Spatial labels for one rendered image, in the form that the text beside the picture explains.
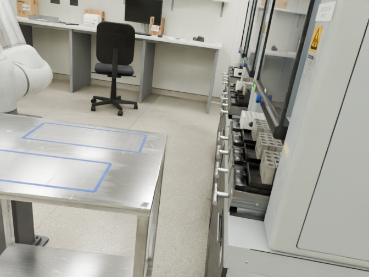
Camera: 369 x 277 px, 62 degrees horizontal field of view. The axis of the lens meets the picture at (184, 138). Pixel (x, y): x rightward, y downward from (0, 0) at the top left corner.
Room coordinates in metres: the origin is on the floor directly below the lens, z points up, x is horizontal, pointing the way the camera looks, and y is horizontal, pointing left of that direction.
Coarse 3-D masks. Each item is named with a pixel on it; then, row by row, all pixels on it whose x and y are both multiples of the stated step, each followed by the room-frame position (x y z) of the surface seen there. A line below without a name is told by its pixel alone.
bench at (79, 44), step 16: (208, 0) 4.62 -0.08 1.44; (224, 0) 4.44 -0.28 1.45; (16, 16) 4.61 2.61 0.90; (80, 32) 4.47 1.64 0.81; (96, 32) 4.22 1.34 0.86; (80, 48) 4.47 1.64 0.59; (144, 48) 4.13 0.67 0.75; (208, 48) 4.10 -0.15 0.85; (80, 64) 4.46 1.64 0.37; (144, 64) 4.17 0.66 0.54; (80, 80) 4.46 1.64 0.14; (144, 80) 4.23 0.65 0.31; (144, 96) 4.31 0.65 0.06; (208, 112) 4.06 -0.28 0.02
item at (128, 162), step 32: (0, 128) 0.85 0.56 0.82; (32, 128) 0.88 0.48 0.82; (64, 128) 0.92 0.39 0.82; (96, 128) 0.95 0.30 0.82; (0, 160) 0.66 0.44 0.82; (32, 160) 0.68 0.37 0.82; (64, 160) 0.70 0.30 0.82; (96, 160) 0.73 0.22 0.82; (128, 160) 0.75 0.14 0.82; (160, 160) 0.78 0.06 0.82; (0, 192) 0.54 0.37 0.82; (32, 192) 0.55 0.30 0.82; (64, 192) 0.56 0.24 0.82; (96, 192) 0.58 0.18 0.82; (128, 192) 0.59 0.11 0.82; (160, 192) 0.97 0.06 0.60; (0, 256) 0.88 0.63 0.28; (32, 256) 0.91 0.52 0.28; (64, 256) 0.93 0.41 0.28; (96, 256) 0.95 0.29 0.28
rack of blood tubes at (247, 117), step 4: (244, 112) 1.23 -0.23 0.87; (248, 112) 1.24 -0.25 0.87; (252, 112) 1.25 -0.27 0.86; (244, 116) 1.18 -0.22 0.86; (248, 116) 1.18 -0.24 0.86; (252, 116) 1.20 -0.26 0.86; (256, 116) 1.20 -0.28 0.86; (260, 116) 1.21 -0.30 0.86; (264, 116) 1.21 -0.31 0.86; (240, 120) 1.24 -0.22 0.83; (244, 120) 1.16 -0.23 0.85; (248, 120) 1.16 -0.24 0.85; (252, 120) 1.16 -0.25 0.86; (288, 120) 1.20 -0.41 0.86; (240, 124) 1.21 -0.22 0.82; (244, 124) 1.16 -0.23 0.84; (248, 124) 1.16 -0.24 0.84; (252, 124) 1.25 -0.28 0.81; (240, 128) 1.17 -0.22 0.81; (244, 128) 1.16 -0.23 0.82; (248, 128) 1.16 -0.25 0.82
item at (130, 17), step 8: (128, 0) 4.61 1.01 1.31; (136, 0) 4.58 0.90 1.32; (144, 0) 4.56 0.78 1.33; (152, 0) 4.54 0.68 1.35; (160, 0) 4.52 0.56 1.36; (128, 8) 4.60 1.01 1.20; (136, 8) 4.58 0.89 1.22; (144, 8) 4.56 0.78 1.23; (152, 8) 4.54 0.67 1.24; (160, 8) 4.52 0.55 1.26; (128, 16) 4.60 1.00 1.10; (136, 16) 4.58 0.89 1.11; (144, 16) 4.56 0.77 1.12; (160, 16) 4.52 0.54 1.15; (144, 24) 4.60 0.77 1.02; (160, 24) 4.52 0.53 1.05
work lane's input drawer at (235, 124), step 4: (232, 120) 1.25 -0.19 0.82; (236, 120) 1.26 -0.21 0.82; (232, 124) 1.20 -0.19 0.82; (236, 124) 1.21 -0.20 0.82; (232, 128) 1.16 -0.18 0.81; (236, 128) 1.16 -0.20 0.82; (220, 132) 1.26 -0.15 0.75; (228, 132) 1.25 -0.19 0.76; (232, 132) 1.15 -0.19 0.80; (220, 136) 1.21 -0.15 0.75; (224, 136) 1.22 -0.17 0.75; (228, 136) 1.21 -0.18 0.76; (220, 140) 1.17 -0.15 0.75; (228, 140) 1.17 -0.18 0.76
